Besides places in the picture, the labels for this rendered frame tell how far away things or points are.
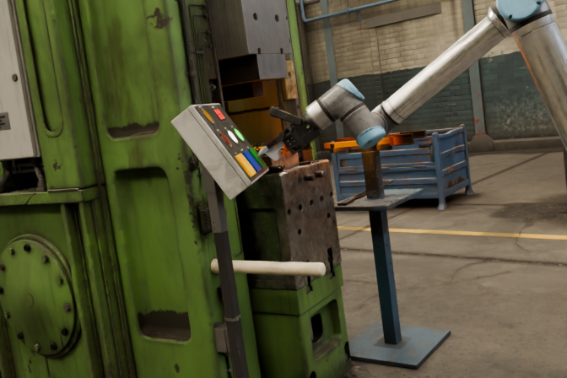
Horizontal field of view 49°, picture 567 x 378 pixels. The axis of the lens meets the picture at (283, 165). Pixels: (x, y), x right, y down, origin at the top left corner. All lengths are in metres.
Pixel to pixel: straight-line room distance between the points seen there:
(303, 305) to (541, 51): 1.27
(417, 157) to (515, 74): 4.21
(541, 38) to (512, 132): 8.32
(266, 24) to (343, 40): 9.08
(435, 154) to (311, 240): 3.60
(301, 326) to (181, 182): 0.73
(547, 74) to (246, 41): 1.07
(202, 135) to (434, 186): 4.45
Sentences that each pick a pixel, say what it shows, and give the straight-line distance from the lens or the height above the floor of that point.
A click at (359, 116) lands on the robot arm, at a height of 1.10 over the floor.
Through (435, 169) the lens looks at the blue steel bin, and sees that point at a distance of 6.00.
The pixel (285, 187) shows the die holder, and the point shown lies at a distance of 2.34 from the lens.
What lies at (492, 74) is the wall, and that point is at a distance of 10.16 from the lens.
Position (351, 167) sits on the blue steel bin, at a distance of 6.39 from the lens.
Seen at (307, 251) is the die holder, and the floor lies 0.59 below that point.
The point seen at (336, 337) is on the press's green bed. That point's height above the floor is 0.16.
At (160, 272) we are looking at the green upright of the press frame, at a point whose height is 0.59.
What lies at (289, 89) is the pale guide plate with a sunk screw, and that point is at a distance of 2.77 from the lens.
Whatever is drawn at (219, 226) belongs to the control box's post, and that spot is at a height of 0.82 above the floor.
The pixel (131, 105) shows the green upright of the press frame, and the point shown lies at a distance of 2.44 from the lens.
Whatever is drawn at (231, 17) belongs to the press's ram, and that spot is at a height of 1.51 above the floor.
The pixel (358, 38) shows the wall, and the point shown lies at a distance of 11.34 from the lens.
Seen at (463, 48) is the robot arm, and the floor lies 1.26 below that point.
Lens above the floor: 1.17
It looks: 6 degrees down
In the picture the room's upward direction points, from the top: 8 degrees counter-clockwise
